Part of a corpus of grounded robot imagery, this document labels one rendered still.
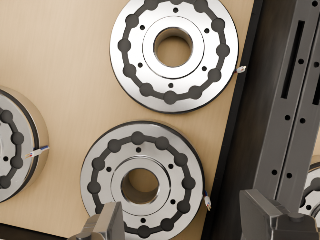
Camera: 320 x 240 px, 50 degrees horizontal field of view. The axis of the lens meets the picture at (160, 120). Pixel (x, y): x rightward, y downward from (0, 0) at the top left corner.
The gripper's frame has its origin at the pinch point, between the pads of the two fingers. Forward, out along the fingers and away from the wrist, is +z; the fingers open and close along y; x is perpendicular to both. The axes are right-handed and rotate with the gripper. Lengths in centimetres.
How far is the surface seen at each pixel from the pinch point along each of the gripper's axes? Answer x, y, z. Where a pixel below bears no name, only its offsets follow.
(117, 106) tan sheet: 5.0, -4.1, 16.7
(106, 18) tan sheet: 12.7, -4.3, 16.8
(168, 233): -5.6, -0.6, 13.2
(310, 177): -1.8, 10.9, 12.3
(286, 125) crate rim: 3.3, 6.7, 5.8
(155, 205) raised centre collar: -3.0, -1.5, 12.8
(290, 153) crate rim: 1.6, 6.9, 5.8
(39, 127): 3.8, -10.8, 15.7
